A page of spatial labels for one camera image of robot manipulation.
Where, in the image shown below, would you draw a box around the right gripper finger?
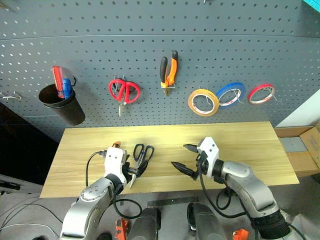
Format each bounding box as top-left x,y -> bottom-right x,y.
171,161 -> 199,180
183,143 -> 201,154

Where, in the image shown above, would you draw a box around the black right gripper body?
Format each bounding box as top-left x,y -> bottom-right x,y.
191,151 -> 210,181

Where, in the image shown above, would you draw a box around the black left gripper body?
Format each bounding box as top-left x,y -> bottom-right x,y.
122,154 -> 139,186

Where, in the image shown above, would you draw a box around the black handled scissors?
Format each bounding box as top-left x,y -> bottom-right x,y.
129,143 -> 155,189

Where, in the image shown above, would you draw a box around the yellow tape roll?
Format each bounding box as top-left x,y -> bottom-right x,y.
187,88 -> 220,118

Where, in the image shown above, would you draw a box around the metal tape hook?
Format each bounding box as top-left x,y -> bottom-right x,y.
198,86 -> 211,106
231,87 -> 245,105
264,86 -> 279,102

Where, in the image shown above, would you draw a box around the blue tape roll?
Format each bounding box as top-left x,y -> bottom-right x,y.
215,81 -> 248,108

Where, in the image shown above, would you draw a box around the black pegboard cup holder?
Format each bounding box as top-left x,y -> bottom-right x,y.
38,76 -> 86,127

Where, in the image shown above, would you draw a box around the red tape roll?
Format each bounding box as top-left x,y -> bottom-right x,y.
247,83 -> 276,106

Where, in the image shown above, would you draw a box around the grey metal pegboard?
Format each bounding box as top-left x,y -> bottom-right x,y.
0,0 -> 320,144

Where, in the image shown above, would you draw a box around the empty metal pegboard hook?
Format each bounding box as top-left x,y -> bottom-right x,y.
0,90 -> 24,101

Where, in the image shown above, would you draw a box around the dark metal strip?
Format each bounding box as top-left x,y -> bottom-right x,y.
146,196 -> 201,208

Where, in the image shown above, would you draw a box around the dark grey rounded shape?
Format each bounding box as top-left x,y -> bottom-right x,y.
127,207 -> 162,240
187,202 -> 226,240

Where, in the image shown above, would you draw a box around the orange plastic part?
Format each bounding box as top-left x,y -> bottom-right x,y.
232,228 -> 251,240
114,217 -> 130,240

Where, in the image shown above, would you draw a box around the orange black pliers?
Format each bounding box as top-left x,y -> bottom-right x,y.
159,49 -> 179,97

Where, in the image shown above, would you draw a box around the metal scissors hook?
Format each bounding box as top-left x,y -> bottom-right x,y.
112,73 -> 126,84

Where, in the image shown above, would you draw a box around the printed brown cardboard box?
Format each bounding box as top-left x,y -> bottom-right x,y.
299,121 -> 320,171

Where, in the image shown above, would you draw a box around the black device on floor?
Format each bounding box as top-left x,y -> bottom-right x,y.
0,180 -> 22,194

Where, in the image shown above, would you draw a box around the teal foam block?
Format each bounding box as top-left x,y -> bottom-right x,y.
301,0 -> 320,15

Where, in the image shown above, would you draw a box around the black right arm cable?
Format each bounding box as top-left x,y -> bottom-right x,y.
198,154 -> 251,219

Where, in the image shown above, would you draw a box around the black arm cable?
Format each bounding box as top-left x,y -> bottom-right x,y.
85,149 -> 144,220
198,154 -> 251,219

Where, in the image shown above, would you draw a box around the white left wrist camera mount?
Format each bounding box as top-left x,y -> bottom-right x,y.
103,146 -> 128,185

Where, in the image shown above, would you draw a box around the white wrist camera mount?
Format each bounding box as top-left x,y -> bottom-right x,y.
196,136 -> 220,176
103,146 -> 128,185

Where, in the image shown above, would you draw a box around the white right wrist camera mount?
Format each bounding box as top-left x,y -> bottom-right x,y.
196,136 -> 220,176

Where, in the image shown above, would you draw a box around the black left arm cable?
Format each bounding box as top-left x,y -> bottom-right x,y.
85,149 -> 144,220

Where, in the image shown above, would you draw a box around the red handled scissors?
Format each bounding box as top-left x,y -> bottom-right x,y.
107,78 -> 141,118

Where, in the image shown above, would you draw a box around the thin black floor cable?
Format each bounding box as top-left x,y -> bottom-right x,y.
0,197 -> 64,226

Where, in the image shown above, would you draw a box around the blue handled screwdriver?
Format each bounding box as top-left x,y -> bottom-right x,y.
61,78 -> 74,100

